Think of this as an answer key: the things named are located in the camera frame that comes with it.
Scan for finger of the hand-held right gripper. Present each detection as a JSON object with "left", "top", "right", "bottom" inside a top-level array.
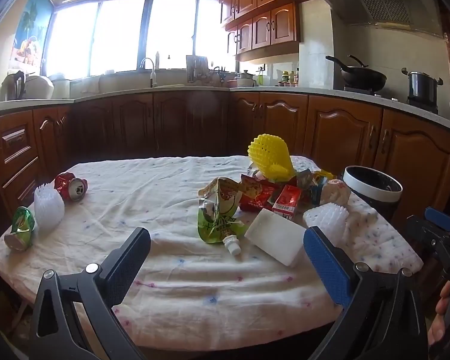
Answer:
[
  {"left": 405, "top": 214, "right": 450, "bottom": 261},
  {"left": 424, "top": 206, "right": 450, "bottom": 239}
]

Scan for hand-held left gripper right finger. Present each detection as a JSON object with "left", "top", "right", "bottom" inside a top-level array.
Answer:
[{"left": 303, "top": 226, "right": 430, "bottom": 360}]

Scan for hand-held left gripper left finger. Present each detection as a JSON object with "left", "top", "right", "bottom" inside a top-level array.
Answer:
[{"left": 29, "top": 227, "right": 152, "bottom": 360}]

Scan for black white-rimmed trash bin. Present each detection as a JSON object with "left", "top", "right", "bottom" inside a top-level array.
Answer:
[{"left": 341, "top": 166, "right": 403, "bottom": 230}]

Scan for white foam block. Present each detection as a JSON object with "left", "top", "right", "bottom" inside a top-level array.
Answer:
[{"left": 244, "top": 209, "right": 307, "bottom": 268}]

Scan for small red carton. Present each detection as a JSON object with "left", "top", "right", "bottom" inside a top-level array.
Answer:
[{"left": 272, "top": 185, "right": 302, "bottom": 222}]

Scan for red snack packet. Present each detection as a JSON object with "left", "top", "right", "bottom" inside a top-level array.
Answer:
[{"left": 239, "top": 173, "right": 286, "bottom": 211}]

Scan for green spouted drink pouch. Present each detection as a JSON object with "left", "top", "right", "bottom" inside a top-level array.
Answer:
[{"left": 197, "top": 177, "right": 250, "bottom": 256}]

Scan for yellow plastic brush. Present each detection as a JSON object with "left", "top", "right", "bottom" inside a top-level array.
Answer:
[{"left": 247, "top": 133, "right": 297, "bottom": 181}]

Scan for person's right hand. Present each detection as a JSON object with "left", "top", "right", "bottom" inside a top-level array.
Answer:
[{"left": 427, "top": 281, "right": 450, "bottom": 347}]

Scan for white floral tablecloth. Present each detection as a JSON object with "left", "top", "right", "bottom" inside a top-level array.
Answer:
[{"left": 0, "top": 155, "right": 424, "bottom": 349}]

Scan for crumpled paper wrapper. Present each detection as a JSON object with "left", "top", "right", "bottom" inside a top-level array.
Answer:
[{"left": 322, "top": 179, "right": 352, "bottom": 207}]

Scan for crushed red can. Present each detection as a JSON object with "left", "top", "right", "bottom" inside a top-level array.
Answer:
[{"left": 54, "top": 172, "right": 89, "bottom": 202}]

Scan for crushed green can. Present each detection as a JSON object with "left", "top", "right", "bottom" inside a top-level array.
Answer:
[{"left": 4, "top": 206, "right": 36, "bottom": 251}]

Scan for gas stove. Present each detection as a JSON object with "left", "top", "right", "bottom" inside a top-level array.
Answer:
[{"left": 343, "top": 86, "right": 439, "bottom": 115}]

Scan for steel cooking pot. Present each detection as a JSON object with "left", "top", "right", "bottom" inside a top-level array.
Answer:
[{"left": 401, "top": 67, "right": 444, "bottom": 107}]

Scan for wooden lower cabinets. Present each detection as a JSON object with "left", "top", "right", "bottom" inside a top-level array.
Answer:
[{"left": 0, "top": 92, "right": 450, "bottom": 233}]

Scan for wooden cabinets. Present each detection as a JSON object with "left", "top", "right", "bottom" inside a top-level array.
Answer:
[
  {"left": 0, "top": 92, "right": 450, "bottom": 233},
  {"left": 215, "top": 0, "right": 409, "bottom": 62}
]

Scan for black wok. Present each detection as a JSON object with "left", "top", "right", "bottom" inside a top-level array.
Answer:
[{"left": 325, "top": 55, "right": 388, "bottom": 92}]

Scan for grey kitchen countertop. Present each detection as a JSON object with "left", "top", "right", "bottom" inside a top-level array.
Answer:
[{"left": 0, "top": 84, "right": 450, "bottom": 136}]

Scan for chrome sink faucet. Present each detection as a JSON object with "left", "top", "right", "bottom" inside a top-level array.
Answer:
[{"left": 140, "top": 57, "right": 157, "bottom": 88}]

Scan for row of condiment bottles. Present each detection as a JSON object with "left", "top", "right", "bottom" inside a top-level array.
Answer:
[{"left": 277, "top": 68, "right": 300, "bottom": 88}]

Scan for white rice cooker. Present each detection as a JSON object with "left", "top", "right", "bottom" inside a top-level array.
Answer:
[{"left": 22, "top": 75, "right": 55, "bottom": 100}]

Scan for white lidded pot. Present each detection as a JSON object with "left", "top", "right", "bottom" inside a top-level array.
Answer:
[{"left": 235, "top": 70, "right": 256, "bottom": 88}]

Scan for dish rack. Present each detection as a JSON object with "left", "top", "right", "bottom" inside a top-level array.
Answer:
[{"left": 185, "top": 54, "right": 229, "bottom": 83}]

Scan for steel electric kettle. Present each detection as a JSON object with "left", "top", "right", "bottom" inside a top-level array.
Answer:
[{"left": 0, "top": 70, "right": 26, "bottom": 101}]

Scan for steel range hood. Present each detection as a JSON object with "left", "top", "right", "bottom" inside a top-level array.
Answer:
[{"left": 311, "top": 0, "right": 445, "bottom": 38}]

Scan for kitchen window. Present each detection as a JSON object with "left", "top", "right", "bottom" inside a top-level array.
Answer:
[{"left": 45, "top": 0, "right": 237, "bottom": 80}]

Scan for wooden upper cabinets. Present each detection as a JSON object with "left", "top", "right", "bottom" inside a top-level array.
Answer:
[{"left": 215, "top": 0, "right": 409, "bottom": 62}]

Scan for wall poster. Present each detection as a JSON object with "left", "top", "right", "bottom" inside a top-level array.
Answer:
[{"left": 9, "top": 0, "right": 53, "bottom": 70}]

